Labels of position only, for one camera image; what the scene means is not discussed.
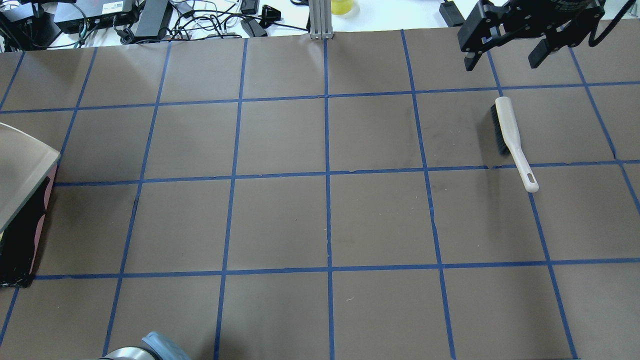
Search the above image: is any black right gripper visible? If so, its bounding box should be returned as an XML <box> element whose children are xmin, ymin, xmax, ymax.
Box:
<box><xmin>457</xmin><ymin>0</ymin><xmax>605</xmax><ymax>72</ymax></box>

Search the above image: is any white hand brush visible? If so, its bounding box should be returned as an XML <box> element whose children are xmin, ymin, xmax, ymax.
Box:
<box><xmin>490</xmin><ymin>96</ymin><xmax>540</xmax><ymax>194</ymax></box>

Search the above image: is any beige plastic dustpan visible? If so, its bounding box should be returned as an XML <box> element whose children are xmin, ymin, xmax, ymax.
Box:
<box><xmin>0</xmin><ymin>123</ymin><xmax>61</xmax><ymax>232</ymax></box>

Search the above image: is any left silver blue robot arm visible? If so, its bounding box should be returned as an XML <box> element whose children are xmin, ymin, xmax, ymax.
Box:
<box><xmin>100</xmin><ymin>331</ymin><xmax>190</xmax><ymax>360</ymax></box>

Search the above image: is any bin with black bag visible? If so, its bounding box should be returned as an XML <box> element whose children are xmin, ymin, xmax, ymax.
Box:
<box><xmin>0</xmin><ymin>165</ymin><xmax>58</xmax><ymax>289</ymax></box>

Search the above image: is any black power adapter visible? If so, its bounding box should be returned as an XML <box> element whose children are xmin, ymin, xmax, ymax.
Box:
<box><xmin>134</xmin><ymin>0</ymin><xmax>173</xmax><ymax>43</ymax></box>

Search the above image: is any aluminium frame post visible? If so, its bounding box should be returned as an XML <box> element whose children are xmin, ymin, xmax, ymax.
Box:
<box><xmin>308</xmin><ymin>0</ymin><xmax>334</xmax><ymax>40</ymax></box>

